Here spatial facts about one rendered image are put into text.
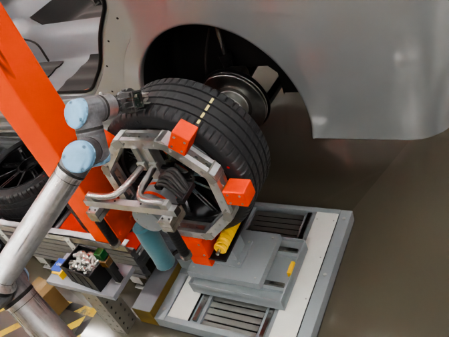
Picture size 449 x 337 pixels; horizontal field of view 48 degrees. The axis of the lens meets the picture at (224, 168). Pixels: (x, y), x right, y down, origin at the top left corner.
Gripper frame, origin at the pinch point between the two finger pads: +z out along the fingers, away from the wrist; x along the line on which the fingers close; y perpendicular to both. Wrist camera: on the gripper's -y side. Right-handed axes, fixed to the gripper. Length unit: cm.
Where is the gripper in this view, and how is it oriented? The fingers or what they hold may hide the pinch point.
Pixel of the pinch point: (143, 97)
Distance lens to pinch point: 194.0
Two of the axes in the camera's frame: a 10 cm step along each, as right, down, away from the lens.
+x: -1.4, -9.7, -2.2
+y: 8.4, 0.0, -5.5
